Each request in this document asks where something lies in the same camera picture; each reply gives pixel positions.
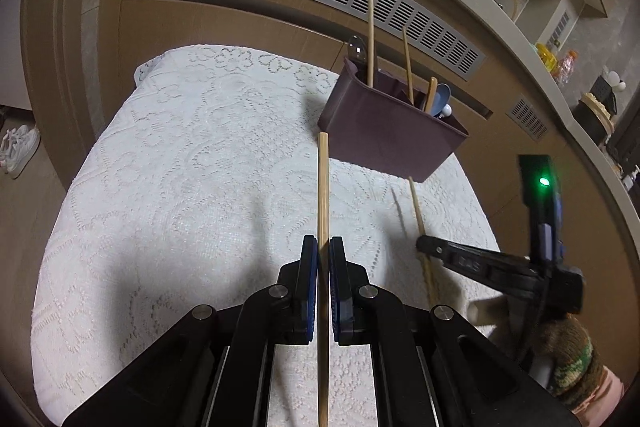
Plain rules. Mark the maroon plastic utensil holder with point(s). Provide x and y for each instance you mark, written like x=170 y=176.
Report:
x=390 y=132

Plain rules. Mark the clear pink bottle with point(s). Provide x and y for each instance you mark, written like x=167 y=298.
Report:
x=567 y=66

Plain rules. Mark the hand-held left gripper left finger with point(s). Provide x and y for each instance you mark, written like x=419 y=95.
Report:
x=310 y=287

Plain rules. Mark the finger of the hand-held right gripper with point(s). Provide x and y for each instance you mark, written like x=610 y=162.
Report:
x=470 y=264

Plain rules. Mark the yellow bottle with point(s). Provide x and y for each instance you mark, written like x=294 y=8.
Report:
x=546 y=53

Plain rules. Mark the wooden chopstick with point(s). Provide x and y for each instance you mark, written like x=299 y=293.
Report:
x=408 y=62
x=416 y=207
x=370 y=37
x=323 y=187

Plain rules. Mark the white sneakers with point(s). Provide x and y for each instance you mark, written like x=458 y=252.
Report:
x=17 y=149

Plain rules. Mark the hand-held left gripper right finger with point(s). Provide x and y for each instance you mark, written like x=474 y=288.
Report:
x=337 y=287

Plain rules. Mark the small white figurine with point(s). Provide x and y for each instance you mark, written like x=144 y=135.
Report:
x=616 y=79

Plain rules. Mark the black round container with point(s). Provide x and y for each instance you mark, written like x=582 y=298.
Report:
x=592 y=117

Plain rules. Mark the white lace tablecloth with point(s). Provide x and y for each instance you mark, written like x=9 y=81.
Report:
x=200 y=207

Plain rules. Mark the person's right hand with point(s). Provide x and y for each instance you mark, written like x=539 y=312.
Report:
x=570 y=357

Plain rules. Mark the brown wooden spoon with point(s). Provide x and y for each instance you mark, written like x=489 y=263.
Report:
x=431 y=94

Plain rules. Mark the white round-tipped utensil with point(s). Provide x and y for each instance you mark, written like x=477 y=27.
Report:
x=446 y=110

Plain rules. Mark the blue plastic spoon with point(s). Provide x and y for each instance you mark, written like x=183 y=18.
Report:
x=442 y=99

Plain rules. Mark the small grey vent grille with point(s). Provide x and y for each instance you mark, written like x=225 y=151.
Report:
x=527 y=118

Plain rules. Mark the shiny metal spoon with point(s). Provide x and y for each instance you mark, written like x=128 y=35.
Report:
x=357 y=49

